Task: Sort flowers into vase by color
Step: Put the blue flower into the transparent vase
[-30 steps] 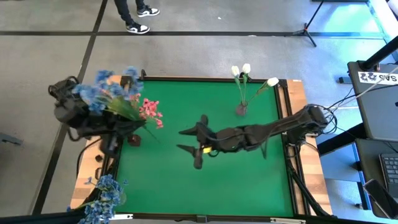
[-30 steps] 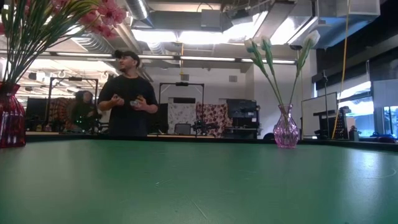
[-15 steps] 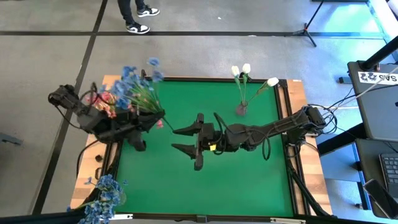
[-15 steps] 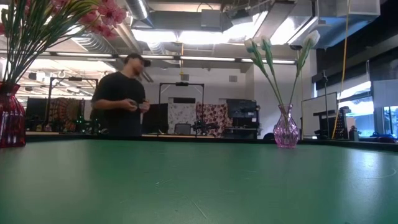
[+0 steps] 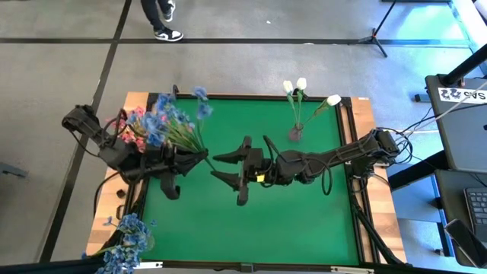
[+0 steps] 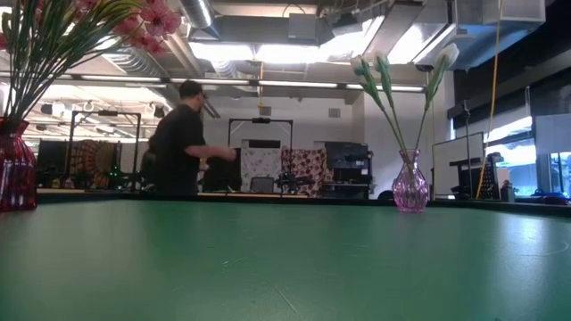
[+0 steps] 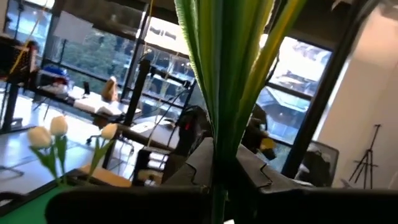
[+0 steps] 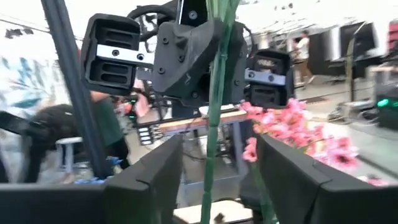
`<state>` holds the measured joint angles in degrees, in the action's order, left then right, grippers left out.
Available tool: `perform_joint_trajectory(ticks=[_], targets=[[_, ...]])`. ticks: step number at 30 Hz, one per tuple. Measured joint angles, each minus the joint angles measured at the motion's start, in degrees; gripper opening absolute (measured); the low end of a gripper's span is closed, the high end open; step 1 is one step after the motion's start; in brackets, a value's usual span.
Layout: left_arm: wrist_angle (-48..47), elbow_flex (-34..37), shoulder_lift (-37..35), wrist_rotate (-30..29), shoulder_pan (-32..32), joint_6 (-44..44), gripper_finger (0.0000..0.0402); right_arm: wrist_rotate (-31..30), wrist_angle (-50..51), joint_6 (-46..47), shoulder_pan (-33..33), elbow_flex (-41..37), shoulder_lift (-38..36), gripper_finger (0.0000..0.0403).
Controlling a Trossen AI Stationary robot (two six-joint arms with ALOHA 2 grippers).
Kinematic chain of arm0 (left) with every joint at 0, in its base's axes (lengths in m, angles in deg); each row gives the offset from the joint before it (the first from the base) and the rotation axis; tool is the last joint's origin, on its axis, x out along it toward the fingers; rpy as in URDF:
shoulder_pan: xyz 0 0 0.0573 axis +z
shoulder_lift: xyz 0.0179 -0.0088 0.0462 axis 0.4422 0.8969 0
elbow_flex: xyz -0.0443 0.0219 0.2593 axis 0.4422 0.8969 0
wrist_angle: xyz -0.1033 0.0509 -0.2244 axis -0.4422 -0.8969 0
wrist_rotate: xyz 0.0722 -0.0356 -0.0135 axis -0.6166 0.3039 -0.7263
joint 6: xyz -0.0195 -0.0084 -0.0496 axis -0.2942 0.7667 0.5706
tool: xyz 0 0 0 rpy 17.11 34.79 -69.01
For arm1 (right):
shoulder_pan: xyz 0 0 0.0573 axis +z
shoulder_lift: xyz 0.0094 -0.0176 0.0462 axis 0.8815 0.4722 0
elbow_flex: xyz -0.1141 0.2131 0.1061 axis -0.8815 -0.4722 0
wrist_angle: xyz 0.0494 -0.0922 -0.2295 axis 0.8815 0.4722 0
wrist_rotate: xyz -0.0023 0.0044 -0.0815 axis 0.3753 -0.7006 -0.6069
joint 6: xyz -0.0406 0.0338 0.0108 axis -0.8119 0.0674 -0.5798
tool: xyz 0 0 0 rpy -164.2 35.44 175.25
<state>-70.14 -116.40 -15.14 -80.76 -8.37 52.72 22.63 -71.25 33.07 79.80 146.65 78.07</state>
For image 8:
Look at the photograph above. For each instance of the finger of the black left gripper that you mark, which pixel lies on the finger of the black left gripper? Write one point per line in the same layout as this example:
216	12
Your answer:
237	68
183	62

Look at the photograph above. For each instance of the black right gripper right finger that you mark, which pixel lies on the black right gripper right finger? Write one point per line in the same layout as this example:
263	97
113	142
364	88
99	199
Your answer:
295	186

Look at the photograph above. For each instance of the wooden workbench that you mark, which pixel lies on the wooden workbench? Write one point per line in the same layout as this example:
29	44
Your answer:
186	123

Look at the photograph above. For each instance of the white stool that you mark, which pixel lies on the white stool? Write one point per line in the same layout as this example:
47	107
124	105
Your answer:
69	140

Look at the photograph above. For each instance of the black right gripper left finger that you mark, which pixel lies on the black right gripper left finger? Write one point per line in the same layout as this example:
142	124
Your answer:
149	186

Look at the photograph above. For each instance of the black monitor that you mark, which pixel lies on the black monitor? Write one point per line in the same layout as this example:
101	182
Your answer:
357	40

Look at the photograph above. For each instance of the black computer tower green light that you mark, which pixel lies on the black computer tower green light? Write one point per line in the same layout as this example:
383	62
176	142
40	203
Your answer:
387	118

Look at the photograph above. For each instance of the person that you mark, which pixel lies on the person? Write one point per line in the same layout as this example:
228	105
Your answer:
53	124
303	49
107	124

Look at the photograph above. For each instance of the black rig upright post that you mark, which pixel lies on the black rig upright post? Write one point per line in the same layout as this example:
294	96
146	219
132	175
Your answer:
71	77

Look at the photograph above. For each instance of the black power strip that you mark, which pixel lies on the black power strip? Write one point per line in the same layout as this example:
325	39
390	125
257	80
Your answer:
145	135

